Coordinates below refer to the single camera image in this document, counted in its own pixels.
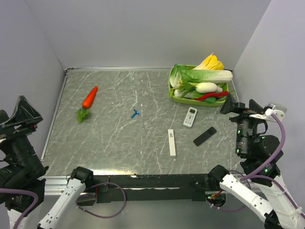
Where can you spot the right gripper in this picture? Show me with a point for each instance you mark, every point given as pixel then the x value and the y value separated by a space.
pixel 254 108

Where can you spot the white toy radish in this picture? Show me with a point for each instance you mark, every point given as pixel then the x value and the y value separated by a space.
pixel 208 88

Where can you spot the white remote control body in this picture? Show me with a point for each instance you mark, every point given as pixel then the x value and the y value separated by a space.
pixel 171 143

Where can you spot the green plastic basket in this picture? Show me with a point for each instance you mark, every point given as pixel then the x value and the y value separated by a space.
pixel 189 98

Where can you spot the green toy bok choy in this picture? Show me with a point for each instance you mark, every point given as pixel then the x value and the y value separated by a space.
pixel 182 90

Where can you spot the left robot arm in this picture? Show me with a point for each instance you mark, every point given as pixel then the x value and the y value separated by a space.
pixel 22 182

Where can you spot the green toy pepper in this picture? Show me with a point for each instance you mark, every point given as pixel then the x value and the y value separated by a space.
pixel 210 100

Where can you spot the orange toy carrot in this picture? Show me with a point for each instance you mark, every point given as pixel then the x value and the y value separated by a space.
pixel 86 104

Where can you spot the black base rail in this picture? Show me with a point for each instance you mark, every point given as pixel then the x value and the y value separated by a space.
pixel 162 187

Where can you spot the small white remote control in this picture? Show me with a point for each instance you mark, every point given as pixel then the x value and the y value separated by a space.
pixel 190 117

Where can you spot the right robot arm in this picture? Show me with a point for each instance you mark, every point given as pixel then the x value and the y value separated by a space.
pixel 260 137

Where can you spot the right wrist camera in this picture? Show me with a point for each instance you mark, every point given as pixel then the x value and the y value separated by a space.
pixel 271 109

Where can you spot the yellow toy cabbage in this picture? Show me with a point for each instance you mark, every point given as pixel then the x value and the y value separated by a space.
pixel 211 62

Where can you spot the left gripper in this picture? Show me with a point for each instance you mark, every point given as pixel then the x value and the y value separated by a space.
pixel 25 113

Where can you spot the toy napa cabbage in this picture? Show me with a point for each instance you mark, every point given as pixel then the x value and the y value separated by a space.
pixel 178 72

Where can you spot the red toy chili pepper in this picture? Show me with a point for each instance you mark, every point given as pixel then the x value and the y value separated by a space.
pixel 213 94

